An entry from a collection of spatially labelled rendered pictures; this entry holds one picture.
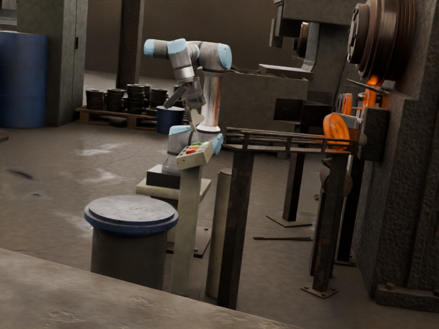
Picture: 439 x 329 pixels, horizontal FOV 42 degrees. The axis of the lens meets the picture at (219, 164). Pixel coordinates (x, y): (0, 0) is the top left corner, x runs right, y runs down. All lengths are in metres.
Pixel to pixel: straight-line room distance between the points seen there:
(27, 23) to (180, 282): 4.02
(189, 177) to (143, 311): 1.87
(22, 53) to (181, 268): 3.67
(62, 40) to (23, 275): 5.45
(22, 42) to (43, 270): 5.26
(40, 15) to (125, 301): 5.56
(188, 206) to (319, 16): 3.50
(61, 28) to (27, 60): 0.47
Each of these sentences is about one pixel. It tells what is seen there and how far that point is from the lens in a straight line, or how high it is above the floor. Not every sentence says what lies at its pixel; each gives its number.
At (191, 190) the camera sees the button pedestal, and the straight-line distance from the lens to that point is 2.18.
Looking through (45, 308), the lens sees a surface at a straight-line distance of 0.31.
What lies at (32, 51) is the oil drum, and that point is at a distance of 5.62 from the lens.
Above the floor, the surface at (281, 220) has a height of 0.01.
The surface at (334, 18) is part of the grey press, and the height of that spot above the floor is 1.31.
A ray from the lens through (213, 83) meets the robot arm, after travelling 2.68.
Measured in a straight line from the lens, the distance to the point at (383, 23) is 2.64.
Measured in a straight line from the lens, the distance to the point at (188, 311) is 0.31.
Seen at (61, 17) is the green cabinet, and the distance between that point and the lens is 5.75.
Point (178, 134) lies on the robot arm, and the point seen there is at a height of 0.56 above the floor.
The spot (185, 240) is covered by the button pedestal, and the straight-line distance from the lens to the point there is 2.25.
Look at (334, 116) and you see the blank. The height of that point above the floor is 0.77.
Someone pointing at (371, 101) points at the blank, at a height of 0.81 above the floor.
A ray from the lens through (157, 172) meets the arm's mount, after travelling 2.73.
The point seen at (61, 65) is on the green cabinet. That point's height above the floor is 0.61.
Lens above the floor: 1.03
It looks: 13 degrees down
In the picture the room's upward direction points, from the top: 6 degrees clockwise
